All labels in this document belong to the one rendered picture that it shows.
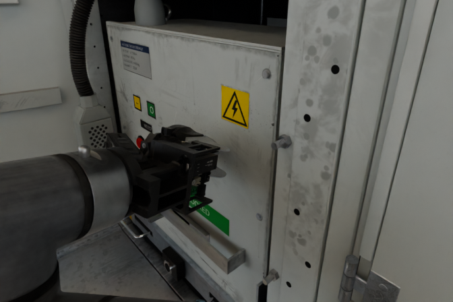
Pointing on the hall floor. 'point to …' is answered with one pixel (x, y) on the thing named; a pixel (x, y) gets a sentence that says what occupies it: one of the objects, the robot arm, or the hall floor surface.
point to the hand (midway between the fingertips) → (209, 149)
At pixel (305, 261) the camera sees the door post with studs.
